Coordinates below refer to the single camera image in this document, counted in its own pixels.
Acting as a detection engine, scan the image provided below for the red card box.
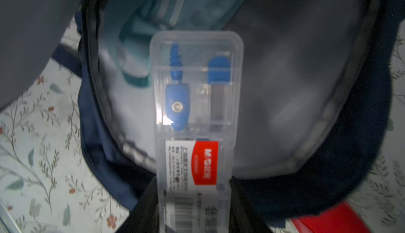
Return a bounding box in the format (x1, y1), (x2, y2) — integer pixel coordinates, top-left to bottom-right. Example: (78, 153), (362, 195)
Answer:
(291, 201), (371, 233)

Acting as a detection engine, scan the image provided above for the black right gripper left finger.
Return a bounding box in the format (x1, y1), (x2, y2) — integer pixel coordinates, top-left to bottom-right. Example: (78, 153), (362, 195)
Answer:
(117, 177), (160, 233)

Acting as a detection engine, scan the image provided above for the light blue pencil pouch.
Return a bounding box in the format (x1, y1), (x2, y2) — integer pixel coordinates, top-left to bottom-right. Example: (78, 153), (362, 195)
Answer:
(101, 0), (245, 88)

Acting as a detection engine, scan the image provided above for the navy blue student backpack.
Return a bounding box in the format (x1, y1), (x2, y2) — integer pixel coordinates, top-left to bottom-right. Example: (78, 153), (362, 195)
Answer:
(63, 0), (405, 222)

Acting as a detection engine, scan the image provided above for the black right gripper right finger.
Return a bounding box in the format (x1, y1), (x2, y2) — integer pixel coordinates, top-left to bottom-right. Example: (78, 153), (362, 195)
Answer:
(229, 177), (272, 233)

